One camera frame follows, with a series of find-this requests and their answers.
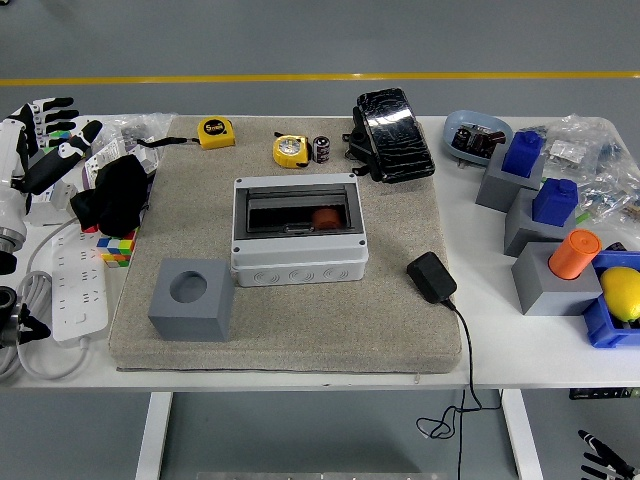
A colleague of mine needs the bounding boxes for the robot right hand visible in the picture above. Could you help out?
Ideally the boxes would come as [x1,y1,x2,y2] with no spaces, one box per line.
[577,428,640,480]

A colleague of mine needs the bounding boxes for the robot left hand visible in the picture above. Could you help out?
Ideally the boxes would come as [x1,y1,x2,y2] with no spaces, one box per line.
[0,96,104,232]

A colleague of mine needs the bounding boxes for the smoky transparent box lid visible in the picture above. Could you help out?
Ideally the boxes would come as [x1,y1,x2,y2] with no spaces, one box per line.
[244,185,350,235]

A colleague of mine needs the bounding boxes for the grey plastic junction box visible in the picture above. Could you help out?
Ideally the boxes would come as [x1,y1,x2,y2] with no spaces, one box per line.
[230,172,371,289]

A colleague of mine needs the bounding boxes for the orange cylinder battery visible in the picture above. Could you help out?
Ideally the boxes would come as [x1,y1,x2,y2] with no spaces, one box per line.
[548,228,603,281]
[312,207,344,231]

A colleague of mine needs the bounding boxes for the blue battery block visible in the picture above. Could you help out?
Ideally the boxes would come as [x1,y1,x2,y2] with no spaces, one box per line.
[501,130,545,180]
[531,177,580,227]

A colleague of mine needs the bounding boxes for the white circuit breaker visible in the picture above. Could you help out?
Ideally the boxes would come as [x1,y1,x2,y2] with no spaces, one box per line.
[22,177,79,227]

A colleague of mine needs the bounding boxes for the large colourful puzzle cube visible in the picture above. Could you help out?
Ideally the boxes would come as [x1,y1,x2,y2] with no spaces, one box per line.
[38,127,81,151]

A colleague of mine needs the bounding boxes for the black table control panel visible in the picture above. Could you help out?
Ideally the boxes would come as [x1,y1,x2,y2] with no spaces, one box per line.
[568,387,640,400]

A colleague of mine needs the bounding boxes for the white and purple card package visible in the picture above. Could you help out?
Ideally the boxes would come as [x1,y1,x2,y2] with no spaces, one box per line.
[81,139,136,191]

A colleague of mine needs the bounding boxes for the white table leg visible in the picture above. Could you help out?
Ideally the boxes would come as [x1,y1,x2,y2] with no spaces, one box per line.
[134,392,174,480]
[501,389,544,480]

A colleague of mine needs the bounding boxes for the black cloth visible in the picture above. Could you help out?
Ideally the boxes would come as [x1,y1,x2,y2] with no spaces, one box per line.
[69,154,154,237]

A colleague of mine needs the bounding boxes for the clear bag of grey parts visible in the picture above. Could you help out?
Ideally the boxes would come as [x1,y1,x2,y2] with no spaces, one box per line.
[92,113,176,151]

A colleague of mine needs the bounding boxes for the blue plastic bin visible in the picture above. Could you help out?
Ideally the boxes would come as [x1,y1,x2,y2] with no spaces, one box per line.
[582,249,640,350]

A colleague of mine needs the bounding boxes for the small colourful puzzle cube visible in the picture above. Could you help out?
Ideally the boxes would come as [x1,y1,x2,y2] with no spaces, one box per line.
[96,228,139,270]

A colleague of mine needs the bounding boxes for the small white breaker module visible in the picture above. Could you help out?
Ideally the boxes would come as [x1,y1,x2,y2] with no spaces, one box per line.
[130,144,161,175]

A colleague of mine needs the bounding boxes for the white power strip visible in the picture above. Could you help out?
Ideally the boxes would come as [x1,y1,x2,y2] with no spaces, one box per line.
[49,227,110,344]

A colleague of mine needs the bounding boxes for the yellow lemon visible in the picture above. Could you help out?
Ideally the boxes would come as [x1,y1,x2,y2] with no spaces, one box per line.
[598,266,640,324]

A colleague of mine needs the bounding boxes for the grey holder block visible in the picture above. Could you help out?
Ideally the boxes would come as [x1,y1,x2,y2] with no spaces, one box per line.
[510,242,604,317]
[503,188,579,259]
[474,147,546,214]

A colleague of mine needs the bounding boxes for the grey block with round hole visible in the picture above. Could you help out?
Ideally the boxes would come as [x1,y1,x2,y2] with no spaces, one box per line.
[147,257,235,343]

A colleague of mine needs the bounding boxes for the black power adapter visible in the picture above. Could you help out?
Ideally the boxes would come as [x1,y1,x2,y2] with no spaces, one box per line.
[405,251,459,305]

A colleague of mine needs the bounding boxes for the large clear bag of parts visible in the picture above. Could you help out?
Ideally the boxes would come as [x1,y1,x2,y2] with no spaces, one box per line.
[539,113,640,226]

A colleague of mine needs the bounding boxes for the grey-brown mat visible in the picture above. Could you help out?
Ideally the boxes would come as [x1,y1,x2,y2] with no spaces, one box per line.
[107,115,464,375]

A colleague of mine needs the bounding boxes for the small bag of white parts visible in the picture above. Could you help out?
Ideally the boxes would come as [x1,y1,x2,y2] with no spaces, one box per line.
[544,139,586,164]

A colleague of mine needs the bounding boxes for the dark electronic parts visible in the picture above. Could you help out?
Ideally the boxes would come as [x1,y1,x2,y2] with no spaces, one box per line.
[449,122,506,161]

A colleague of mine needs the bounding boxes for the light blue bowl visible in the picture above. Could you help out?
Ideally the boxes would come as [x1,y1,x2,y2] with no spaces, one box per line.
[443,109,515,169]

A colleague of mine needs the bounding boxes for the white power cable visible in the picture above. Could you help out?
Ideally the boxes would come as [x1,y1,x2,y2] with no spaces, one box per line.
[0,219,94,385]

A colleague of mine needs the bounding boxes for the black adapter cord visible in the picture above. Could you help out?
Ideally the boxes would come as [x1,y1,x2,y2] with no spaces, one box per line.
[417,297,504,441]

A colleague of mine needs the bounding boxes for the yellow tape measure with strap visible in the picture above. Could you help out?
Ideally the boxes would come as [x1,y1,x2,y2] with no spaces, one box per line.
[135,117,236,151]

